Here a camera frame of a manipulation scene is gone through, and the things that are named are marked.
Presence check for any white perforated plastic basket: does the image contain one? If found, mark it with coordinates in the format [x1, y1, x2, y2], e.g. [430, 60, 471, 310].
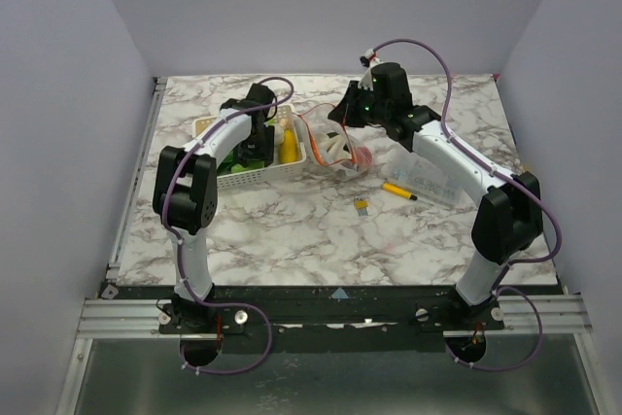
[217, 104, 307, 190]

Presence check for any orange peach toy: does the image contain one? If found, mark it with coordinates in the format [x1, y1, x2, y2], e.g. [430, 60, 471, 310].
[354, 146, 373, 168]

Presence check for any white mushroom toy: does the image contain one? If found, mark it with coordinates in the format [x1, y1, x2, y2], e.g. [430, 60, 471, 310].
[315, 133, 351, 165]

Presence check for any clear zip bag orange zipper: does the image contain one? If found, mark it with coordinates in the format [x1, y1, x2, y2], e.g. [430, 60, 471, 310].
[295, 103, 373, 181]

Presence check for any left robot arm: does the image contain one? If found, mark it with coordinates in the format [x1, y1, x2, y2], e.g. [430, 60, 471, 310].
[153, 84, 277, 332]

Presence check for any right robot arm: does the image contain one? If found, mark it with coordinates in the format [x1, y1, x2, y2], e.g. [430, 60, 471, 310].
[328, 59, 543, 329]

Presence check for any green bok choy toy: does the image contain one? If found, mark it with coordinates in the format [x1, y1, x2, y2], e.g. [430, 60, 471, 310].
[218, 152, 265, 176]

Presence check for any clear plastic parts box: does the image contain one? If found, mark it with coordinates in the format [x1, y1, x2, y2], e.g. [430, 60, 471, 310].
[388, 153, 464, 207]

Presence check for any yellow screwdriver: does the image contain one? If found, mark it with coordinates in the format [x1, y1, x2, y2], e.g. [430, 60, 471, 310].
[382, 183, 418, 200]

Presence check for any small yellow electronic component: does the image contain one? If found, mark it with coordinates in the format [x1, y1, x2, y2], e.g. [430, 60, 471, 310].
[354, 196, 368, 217]

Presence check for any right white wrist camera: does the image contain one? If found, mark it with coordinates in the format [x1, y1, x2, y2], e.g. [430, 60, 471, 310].
[358, 49, 382, 90]

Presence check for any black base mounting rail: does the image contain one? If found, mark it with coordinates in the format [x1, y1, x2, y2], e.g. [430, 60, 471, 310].
[159, 286, 504, 354]

